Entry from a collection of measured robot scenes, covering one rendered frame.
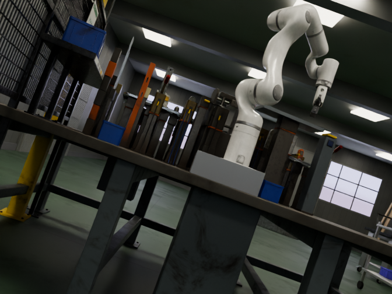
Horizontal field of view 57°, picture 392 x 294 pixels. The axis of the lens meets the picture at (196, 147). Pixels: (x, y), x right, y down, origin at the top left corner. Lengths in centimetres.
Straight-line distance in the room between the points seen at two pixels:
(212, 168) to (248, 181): 16
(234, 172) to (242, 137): 20
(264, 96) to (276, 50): 24
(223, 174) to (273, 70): 53
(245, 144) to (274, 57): 42
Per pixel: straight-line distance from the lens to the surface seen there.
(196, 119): 198
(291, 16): 181
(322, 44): 205
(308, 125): 202
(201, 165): 146
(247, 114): 163
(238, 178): 147
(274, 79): 165
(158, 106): 200
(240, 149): 160
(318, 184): 210
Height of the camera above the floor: 71
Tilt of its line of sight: 4 degrees up
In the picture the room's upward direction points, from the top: 20 degrees clockwise
